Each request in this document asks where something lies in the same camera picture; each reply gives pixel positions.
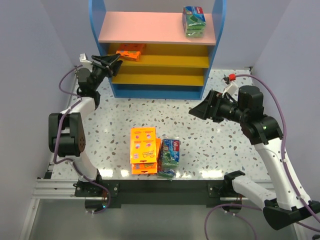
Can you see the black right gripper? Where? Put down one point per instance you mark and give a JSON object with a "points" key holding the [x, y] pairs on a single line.
{"points": [[215, 105]]}

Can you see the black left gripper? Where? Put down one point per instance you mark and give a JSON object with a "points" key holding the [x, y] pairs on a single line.
{"points": [[105, 66]]}

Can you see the orange sponge box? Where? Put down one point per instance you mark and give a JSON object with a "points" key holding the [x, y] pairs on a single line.
{"points": [[148, 168], [143, 145], [131, 51]]}

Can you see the green sponge pack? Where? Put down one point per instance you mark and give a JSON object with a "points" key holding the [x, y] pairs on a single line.
{"points": [[167, 174], [170, 153], [193, 21]]}

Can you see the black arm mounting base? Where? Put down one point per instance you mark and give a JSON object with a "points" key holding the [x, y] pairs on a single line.
{"points": [[208, 193]]}

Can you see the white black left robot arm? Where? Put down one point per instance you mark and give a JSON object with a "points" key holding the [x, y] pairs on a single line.
{"points": [[66, 135]]}

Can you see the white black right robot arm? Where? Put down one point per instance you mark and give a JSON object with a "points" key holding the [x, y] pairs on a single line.
{"points": [[288, 203]]}

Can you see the blue shelf unit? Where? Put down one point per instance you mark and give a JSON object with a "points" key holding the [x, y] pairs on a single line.
{"points": [[172, 66]]}

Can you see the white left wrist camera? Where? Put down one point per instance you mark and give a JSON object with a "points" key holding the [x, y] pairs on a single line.
{"points": [[85, 62]]}

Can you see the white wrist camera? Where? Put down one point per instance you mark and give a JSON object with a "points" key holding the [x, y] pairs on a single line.
{"points": [[231, 87], [85, 62]]}

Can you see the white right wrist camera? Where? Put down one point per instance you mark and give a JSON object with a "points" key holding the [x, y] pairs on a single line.
{"points": [[231, 87]]}

